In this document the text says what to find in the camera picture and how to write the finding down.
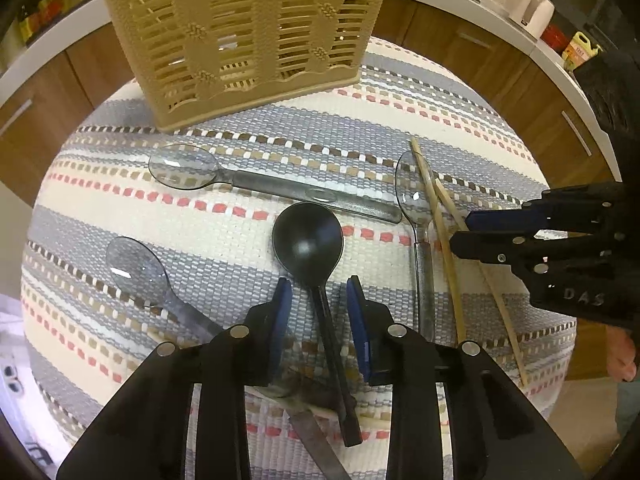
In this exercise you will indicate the striped woven table mat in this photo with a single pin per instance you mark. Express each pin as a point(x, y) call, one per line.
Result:
point(350, 125)

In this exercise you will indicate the wooden base cabinets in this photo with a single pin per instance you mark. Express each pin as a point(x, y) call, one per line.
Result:
point(450, 60)

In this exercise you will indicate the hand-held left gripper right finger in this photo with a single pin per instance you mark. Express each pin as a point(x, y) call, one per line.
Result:
point(357, 320)

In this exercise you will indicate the beige plastic woven basket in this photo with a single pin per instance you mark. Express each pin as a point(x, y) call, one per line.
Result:
point(250, 35)

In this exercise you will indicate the person's right hand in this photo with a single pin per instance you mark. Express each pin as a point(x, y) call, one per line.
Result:
point(622, 355)

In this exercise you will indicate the white electric kettle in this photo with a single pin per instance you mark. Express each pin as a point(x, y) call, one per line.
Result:
point(540, 15)

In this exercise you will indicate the metal knife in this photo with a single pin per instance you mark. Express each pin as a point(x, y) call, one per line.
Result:
point(312, 440)

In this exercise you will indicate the red label sauce bottle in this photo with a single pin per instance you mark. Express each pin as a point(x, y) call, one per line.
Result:
point(50, 7)

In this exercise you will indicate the wooden chopstick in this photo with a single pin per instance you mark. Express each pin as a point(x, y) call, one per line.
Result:
point(505, 320)
point(440, 230)

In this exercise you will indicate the clear plastic spoon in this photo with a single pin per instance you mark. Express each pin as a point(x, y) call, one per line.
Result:
point(412, 195)
point(180, 165)
point(135, 270)

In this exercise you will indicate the yellow oil bottle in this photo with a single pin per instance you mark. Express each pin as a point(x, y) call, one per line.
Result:
point(30, 25)

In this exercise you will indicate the yellow detergent bottle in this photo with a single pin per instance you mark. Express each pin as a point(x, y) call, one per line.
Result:
point(580, 52)

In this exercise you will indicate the black plastic ladle spoon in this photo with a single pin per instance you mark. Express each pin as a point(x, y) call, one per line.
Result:
point(307, 245)

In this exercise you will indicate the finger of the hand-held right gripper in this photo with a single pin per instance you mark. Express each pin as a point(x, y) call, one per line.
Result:
point(500, 219)
point(485, 246)

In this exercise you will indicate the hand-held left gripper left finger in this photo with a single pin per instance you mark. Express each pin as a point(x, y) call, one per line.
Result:
point(282, 310)

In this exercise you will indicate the dark textured cloth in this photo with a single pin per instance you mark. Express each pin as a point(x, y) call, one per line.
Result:
point(615, 110)

